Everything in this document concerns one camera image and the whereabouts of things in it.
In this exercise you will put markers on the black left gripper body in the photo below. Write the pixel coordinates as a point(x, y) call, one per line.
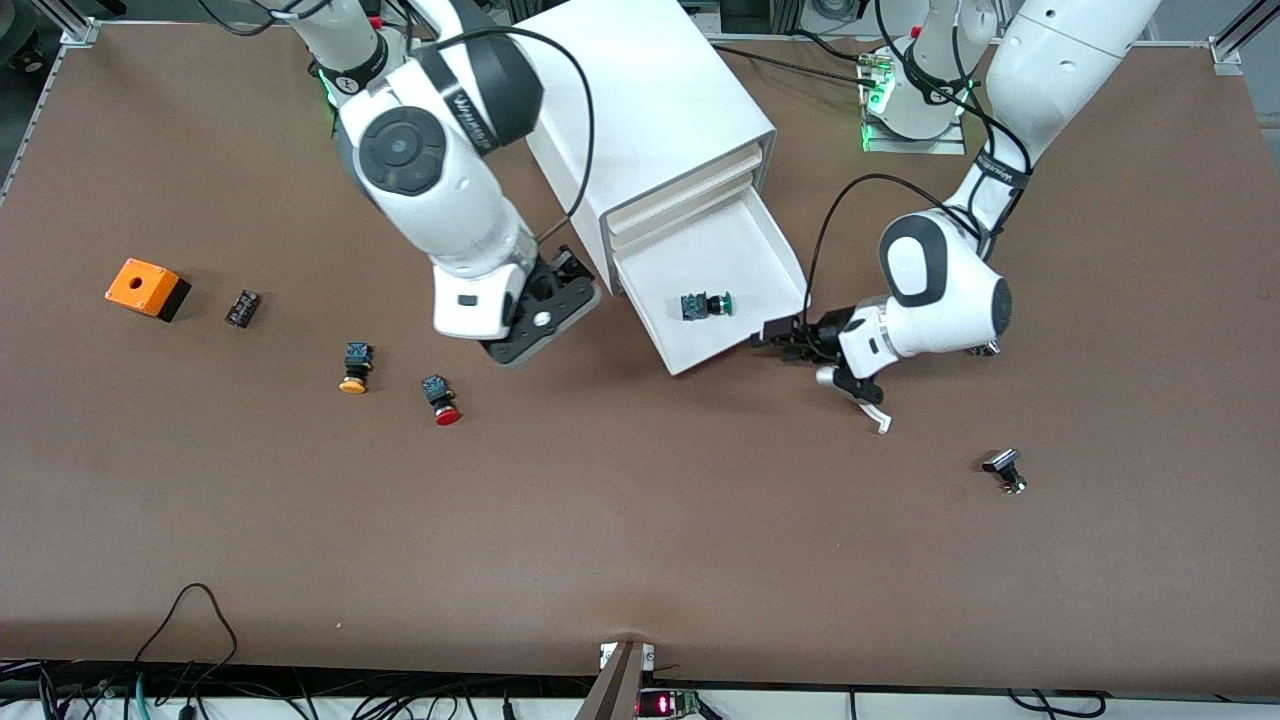
point(822, 335)

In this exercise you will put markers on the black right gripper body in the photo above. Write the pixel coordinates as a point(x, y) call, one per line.
point(560, 270)

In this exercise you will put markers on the green push button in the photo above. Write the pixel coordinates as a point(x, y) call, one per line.
point(697, 306)

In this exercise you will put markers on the white lowest cabinet drawer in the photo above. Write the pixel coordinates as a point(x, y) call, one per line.
point(730, 250)

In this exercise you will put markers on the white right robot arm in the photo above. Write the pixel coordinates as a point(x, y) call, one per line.
point(440, 190)

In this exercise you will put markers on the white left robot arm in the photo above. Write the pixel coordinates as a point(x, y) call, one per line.
point(950, 290)

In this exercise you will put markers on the white middle cabinet drawer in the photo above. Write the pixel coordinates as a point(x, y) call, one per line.
point(690, 213)

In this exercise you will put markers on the white uppermost cabinet drawer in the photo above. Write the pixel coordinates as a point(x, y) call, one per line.
point(690, 186)

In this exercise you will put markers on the red push button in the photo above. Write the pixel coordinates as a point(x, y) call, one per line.
point(440, 395)

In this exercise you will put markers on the white drawer cabinet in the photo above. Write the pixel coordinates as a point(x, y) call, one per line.
point(660, 100)

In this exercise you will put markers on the black square-headed push button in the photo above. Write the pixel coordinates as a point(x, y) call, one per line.
point(1002, 463)

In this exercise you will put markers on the yellow push button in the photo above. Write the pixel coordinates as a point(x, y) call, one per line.
point(355, 365)

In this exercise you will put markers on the white semicircular plastic arc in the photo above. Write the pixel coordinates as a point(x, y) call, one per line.
point(882, 420)

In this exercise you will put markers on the small black contact block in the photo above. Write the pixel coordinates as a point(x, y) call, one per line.
point(243, 308)

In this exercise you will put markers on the device with red display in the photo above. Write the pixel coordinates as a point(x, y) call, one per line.
point(665, 706)

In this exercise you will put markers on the orange box with hole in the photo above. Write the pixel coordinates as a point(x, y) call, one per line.
point(140, 283)

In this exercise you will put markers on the small silver metal switch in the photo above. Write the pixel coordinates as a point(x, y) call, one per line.
point(992, 349)

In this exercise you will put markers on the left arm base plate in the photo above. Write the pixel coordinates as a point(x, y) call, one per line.
point(915, 145)

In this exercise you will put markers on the brown camera post with brackets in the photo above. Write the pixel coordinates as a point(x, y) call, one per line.
point(620, 690)

